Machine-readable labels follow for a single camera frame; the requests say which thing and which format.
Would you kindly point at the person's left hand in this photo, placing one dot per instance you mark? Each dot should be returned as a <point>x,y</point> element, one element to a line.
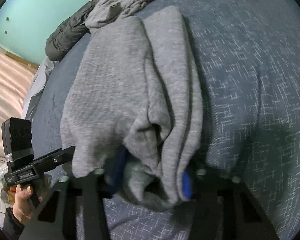
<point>22,209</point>

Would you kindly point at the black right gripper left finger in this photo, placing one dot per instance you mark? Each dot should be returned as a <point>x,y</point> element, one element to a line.
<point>55,216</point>

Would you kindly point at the person's left forearm black sleeve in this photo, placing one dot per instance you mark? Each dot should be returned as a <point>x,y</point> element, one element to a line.
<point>12,228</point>

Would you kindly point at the black camera box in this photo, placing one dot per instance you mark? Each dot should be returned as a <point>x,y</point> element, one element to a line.
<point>17,142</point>

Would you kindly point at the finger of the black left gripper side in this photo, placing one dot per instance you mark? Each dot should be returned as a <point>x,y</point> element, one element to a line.
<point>51,160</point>

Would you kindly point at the grey knit sweater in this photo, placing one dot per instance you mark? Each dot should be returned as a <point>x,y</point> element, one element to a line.
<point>137,86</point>

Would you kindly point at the dark grey rolled duvet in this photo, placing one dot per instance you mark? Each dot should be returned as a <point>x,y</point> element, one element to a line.
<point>68,33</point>

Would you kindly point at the pink striped curtain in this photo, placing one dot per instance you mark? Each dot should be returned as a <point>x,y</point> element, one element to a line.
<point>15,79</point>

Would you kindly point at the light grey cloth at bedside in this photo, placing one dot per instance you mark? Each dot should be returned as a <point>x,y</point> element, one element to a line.
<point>36,88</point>

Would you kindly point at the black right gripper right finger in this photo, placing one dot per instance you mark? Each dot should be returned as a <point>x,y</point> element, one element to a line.
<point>225,208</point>

